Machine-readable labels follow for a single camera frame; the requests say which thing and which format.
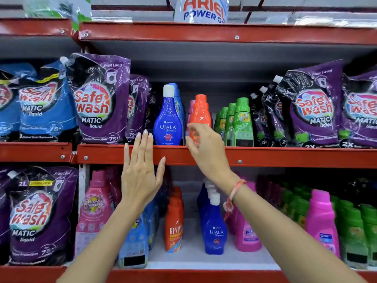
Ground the person's right hand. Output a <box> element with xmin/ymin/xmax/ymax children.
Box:
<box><xmin>185</xmin><ymin>123</ymin><xmax>238</xmax><ymax>193</ymax></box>

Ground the person's left hand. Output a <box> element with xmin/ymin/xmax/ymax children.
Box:
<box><xmin>121</xmin><ymin>129</ymin><xmax>167</xmax><ymax>208</ymax></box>

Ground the dark blue white-capped bottle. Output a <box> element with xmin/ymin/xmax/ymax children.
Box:
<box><xmin>198</xmin><ymin>183</ymin><xmax>214</xmax><ymax>204</ymax></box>
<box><xmin>196</xmin><ymin>179</ymin><xmax>211</xmax><ymax>202</ymax></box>
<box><xmin>199</xmin><ymin>187</ymin><xmax>217</xmax><ymax>242</ymax></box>
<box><xmin>153</xmin><ymin>84</ymin><xmax>183</xmax><ymax>146</ymax></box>
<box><xmin>204</xmin><ymin>193</ymin><xmax>228</xmax><ymax>255</ymax></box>

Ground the orange bottle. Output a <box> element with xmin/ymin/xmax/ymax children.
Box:
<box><xmin>165</xmin><ymin>197</ymin><xmax>184</xmax><ymax>253</ymax></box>
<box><xmin>189</xmin><ymin>94</ymin><xmax>212</xmax><ymax>146</ymax></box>
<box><xmin>172</xmin><ymin>186</ymin><xmax>185</xmax><ymax>205</ymax></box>

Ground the small pink softener bottle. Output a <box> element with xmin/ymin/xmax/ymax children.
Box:
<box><xmin>185</xmin><ymin>100</ymin><xmax>196</xmax><ymax>136</ymax></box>

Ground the red metal shelf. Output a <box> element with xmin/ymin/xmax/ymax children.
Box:
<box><xmin>72</xmin><ymin>22</ymin><xmax>377</xmax><ymax>283</ymax></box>
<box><xmin>0</xmin><ymin>17</ymin><xmax>73</xmax><ymax>283</ymax></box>

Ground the large pink softener bottle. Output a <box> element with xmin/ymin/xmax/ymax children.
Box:
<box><xmin>75</xmin><ymin>170</ymin><xmax>116</xmax><ymax>258</ymax></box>

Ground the light blue softener bottle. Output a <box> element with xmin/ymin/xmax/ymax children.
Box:
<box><xmin>169</xmin><ymin>83</ymin><xmax>187</xmax><ymax>145</ymax></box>

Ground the row of light blue bottles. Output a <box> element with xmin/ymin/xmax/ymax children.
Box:
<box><xmin>119</xmin><ymin>185</ymin><xmax>167</xmax><ymax>269</ymax></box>

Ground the cluster of green bottles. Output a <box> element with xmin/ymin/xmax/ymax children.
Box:
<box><xmin>280</xmin><ymin>181</ymin><xmax>377</xmax><ymax>270</ymax></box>

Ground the person's left forearm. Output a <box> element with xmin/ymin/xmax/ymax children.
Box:
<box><xmin>56</xmin><ymin>200</ymin><xmax>152</xmax><ymax>283</ymax></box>

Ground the person's right forearm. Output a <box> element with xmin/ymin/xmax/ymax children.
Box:
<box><xmin>224</xmin><ymin>177</ymin><xmax>367</xmax><ymax>283</ymax></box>

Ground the purple green detergent pouch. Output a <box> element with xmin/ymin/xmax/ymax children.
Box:
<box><xmin>250</xmin><ymin>92</ymin><xmax>267</xmax><ymax>146</ymax></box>
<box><xmin>259</xmin><ymin>85</ymin><xmax>288</xmax><ymax>147</ymax></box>
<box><xmin>272</xmin><ymin>59</ymin><xmax>344</xmax><ymax>148</ymax></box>
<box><xmin>339</xmin><ymin>70</ymin><xmax>377</xmax><ymax>148</ymax></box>

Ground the white blue detergent pouch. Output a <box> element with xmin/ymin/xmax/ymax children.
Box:
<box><xmin>167</xmin><ymin>0</ymin><xmax>230</xmax><ymax>24</ymax></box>

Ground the black plastic pouch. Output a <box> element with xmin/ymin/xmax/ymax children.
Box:
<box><xmin>347</xmin><ymin>176</ymin><xmax>377</xmax><ymax>209</ymax></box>

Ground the green white pouch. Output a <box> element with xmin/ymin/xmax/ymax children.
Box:
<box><xmin>23</xmin><ymin>0</ymin><xmax>92</xmax><ymax>31</ymax></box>

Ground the red thread bracelet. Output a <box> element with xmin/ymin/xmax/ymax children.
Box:
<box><xmin>223</xmin><ymin>179</ymin><xmax>247</xmax><ymax>220</ymax></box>

